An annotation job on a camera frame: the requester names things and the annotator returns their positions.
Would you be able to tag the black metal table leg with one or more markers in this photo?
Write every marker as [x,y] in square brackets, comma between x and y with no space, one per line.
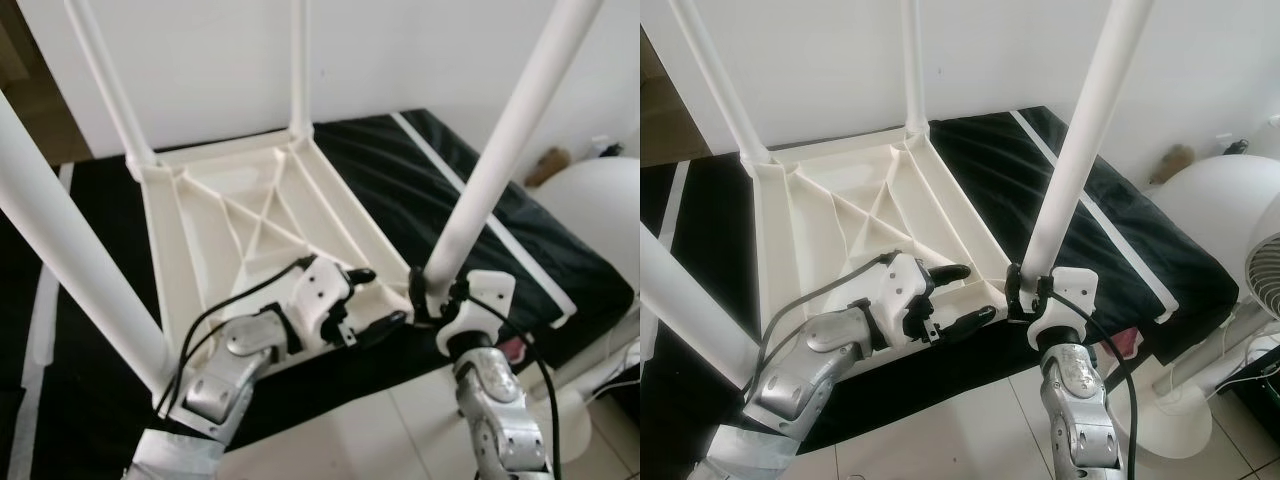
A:
[1122,380]

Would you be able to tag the small brown lumpy object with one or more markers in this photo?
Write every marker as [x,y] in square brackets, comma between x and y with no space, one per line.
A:
[550,167]
[1173,165]

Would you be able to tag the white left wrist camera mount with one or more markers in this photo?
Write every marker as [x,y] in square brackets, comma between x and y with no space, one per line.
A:
[320,290]
[900,290]

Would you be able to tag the white tape strip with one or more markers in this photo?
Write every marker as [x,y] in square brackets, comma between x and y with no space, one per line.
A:
[520,260]
[1125,255]
[672,200]
[45,320]

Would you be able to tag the black floor rack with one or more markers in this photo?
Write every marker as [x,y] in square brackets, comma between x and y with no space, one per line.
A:
[1258,395]

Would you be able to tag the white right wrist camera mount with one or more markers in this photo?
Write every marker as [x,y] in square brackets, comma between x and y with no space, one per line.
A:
[1075,285]
[490,290]

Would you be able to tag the white standing fan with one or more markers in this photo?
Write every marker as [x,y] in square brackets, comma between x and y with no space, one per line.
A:
[600,210]
[1210,210]

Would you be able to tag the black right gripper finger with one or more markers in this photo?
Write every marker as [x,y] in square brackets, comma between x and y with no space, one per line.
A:
[417,292]
[1043,288]
[459,290]
[1013,290]

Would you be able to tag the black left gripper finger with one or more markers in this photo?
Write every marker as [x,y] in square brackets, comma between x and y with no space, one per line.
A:
[950,273]
[361,276]
[382,328]
[968,322]

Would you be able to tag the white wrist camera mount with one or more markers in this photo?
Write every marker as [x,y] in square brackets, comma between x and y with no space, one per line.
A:
[1075,285]
[490,290]
[320,290]
[900,290]

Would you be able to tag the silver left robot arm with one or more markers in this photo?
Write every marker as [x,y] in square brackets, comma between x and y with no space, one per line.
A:
[800,370]
[225,380]

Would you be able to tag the red patterned cloth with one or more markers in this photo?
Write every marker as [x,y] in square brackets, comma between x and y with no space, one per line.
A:
[517,351]
[1118,345]

